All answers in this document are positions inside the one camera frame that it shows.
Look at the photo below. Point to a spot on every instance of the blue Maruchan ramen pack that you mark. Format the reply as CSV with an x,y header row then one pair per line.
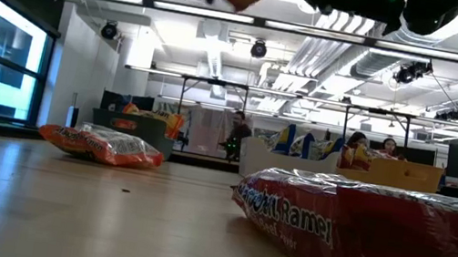
x,y
285,139
305,146
329,149

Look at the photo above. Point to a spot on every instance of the black ceiling spotlight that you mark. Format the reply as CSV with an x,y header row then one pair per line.
x,y
447,115
109,31
405,74
259,49

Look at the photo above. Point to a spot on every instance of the person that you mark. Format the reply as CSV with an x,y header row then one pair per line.
x,y
357,139
389,147
240,130

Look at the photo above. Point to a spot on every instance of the black device with LEDs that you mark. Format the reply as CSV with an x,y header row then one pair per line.
x,y
231,147

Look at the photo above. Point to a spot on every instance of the teal plastic bin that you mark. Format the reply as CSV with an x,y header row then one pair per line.
x,y
149,139

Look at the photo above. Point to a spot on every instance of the white plastic bin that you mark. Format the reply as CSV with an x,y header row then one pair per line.
x,y
287,165

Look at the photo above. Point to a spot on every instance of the large window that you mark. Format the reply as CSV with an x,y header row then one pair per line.
x,y
7,42

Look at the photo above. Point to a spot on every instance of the black metal rack frame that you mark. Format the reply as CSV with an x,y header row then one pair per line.
x,y
379,111
218,82

